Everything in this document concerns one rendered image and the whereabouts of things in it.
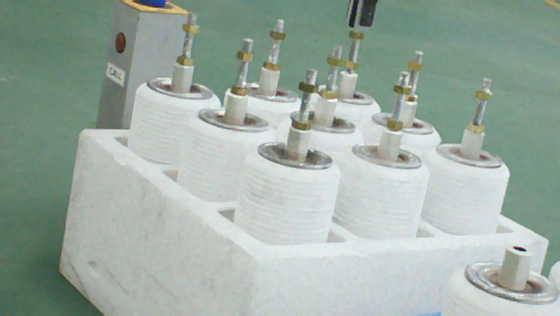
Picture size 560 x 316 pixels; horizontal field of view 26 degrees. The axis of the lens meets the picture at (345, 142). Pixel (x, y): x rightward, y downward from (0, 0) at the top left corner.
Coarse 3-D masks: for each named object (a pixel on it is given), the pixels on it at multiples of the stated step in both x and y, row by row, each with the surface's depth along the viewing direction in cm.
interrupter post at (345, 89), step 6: (342, 72) 148; (342, 78) 148; (348, 78) 147; (354, 78) 148; (342, 84) 148; (348, 84) 148; (354, 84) 148; (336, 90) 149; (342, 90) 148; (348, 90) 148; (354, 90) 149; (342, 96) 148; (348, 96) 148
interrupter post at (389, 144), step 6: (384, 132) 123; (390, 132) 122; (396, 132) 123; (384, 138) 123; (390, 138) 123; (396, 138) 123; (384, 144) 123; (390, 144) 123; (396, 144) 123; (378, 150) 124; (384, 150) 123; (390, 150) 123; (396, 150) 123; (378, 156) 124; (384, 156) 123; (390, 156) 123; (396, 156) 124
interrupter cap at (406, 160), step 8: (360, 144) 126; (368, 144) 127; (376, 144) 127; (352, 152) 123; (360, 152) 123; (368, 152) 124; (376, 152) 125; (400, 152) 126; (408, 152) 127; (368, 160) 121; (376, 160) 121; (384, 160) 122; (392, 160) 123; (400, 160) 124; (408, 160) 124; (416, 160) 124; (400, 168) 121; (408, 168) 121; (416, 168) 122
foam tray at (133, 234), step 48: (96, 144) 134; (96, 192) 134; (144, 192) 125; (96, 240) 134; (144, 240) 125; (192, 240) 117; (240, 240) 112; (336, 240) 120; (384, 240) 120; (432, 240) 123; (480, 240) 127; (528, 240) 131; (96, 288) 134; (144, 288) 125; (192, 288) 117; (240, 288) 110; (288, 288) 111; (336, 288) 115; (384, 288) 119; (432, 288) 123
